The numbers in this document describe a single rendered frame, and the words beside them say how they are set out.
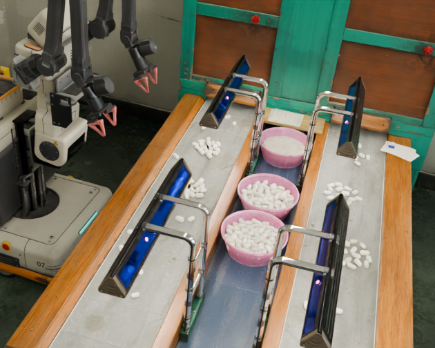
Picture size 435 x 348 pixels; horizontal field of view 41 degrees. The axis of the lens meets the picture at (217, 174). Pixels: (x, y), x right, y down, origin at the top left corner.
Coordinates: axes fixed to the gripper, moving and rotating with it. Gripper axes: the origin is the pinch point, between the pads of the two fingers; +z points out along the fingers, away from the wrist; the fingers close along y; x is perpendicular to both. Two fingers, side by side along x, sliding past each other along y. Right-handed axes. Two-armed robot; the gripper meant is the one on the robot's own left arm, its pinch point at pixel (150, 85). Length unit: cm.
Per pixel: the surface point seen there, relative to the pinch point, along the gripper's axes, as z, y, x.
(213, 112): 8, -29, -40
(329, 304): 37, -113, -94
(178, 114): 24.0, 19.2, 3.8
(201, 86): 21, 45, -1
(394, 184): 74, 5, -95
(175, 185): 11, -79, -43
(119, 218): 28, -68, -4
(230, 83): 7.7, -1.0, -38.8
